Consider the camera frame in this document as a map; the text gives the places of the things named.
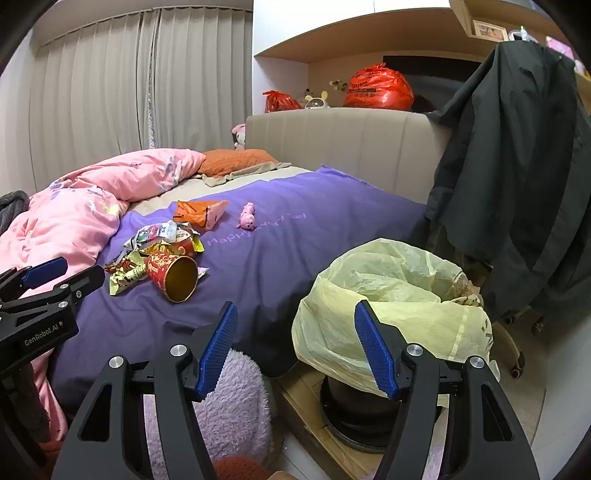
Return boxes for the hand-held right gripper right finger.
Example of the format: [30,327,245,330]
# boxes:
[354,299,541,480]

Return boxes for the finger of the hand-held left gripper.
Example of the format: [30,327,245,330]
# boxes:
[25,265,106,319]
[0,257,69,302]

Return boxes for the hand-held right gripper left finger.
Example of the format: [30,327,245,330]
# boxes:
[51,301,239,480]

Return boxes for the red gold snack wrapper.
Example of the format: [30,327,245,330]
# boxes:
[105,251,153,296]

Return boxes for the red paper cup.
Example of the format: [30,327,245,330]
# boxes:
[145,253,200,304]

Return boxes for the yellow bag lined bin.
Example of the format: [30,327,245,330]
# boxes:
[292,237,495,402]

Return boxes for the silver green wrapper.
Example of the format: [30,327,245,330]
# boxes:
[122,220,178,252]

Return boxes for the orange snack packet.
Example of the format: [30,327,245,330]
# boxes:
[173,199,230,232]

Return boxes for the pink duvet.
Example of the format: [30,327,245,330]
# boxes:
[0,148,206,444]

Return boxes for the fluffy lilac cushion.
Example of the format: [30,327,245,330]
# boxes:
[143,348,273,480]

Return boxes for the black round base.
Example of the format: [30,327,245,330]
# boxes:
[318,374,451,450]

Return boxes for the grey knit cloth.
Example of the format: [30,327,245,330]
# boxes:
[0,190,31,234]

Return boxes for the wooden board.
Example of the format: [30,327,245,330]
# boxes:
[272,360,462,480]

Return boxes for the beige bed sheet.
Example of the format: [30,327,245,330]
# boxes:
[124,161,315,215]

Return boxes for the purple blanket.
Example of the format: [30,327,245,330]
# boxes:
[48,165,430,407]

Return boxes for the orange fuzzy cloth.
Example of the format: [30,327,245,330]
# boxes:
[215,457,273,480]

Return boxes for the white office chair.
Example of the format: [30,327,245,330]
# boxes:
[489,305,546,377]

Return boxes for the pink pig toy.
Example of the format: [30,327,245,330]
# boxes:
[236,202,257,230]

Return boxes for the beige frilled cloth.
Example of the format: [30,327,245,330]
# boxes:
[203,161,291,188]

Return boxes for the orange pillow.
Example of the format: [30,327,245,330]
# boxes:
[198,148,280,178]

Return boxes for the grey pleated curtain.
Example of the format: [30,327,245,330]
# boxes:
[28,9,254,195]

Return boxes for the beige padded headboard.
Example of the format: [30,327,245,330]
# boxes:
[245,107,453,206]

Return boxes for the dark jacket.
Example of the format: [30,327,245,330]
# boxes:
[425,41,591,319]

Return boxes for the small red plastic bag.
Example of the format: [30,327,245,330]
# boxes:
[263,90,303,114]

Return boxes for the large red plastic bag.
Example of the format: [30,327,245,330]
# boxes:
[342,62,415,112]

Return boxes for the black screen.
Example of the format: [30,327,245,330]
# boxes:
[383,55,485,114]

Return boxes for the wooden wall shelf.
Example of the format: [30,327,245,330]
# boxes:
[253,0,497,63]

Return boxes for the photo frame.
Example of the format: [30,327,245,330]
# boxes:
[472,19,509,42]

